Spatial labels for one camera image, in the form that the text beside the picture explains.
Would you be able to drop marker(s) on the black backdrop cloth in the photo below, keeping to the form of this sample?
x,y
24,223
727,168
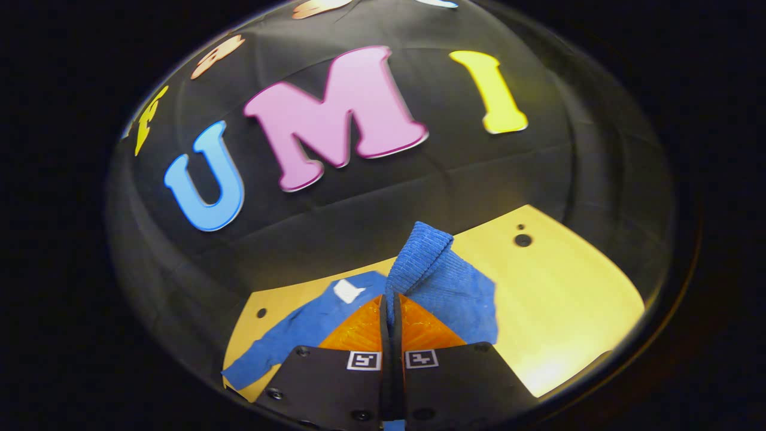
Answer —
x,y
479,167

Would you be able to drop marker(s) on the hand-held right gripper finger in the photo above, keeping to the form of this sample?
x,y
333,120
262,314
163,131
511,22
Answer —
x,y
385,335
398,335

